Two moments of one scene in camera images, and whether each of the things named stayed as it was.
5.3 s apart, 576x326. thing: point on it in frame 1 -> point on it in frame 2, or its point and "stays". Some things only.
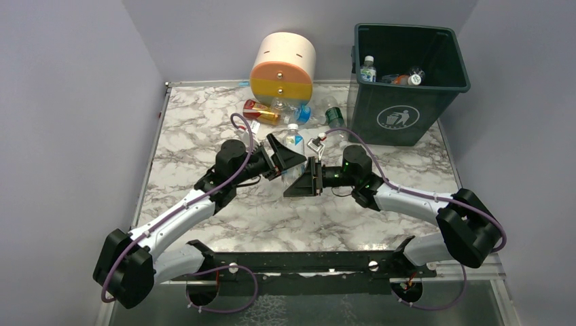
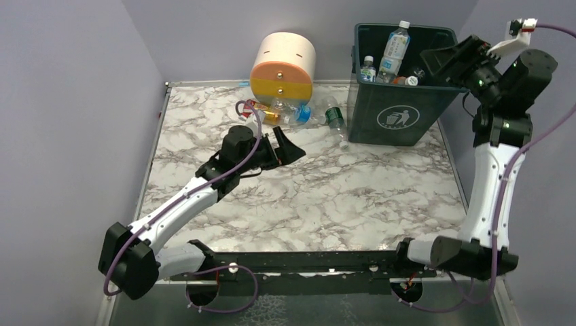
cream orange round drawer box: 284,68 stays
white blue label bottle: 368,70 stays
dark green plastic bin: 406,77 stays
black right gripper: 316,177 -> 471,60
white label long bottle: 293,140 -> 396,48
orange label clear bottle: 414,79 stays
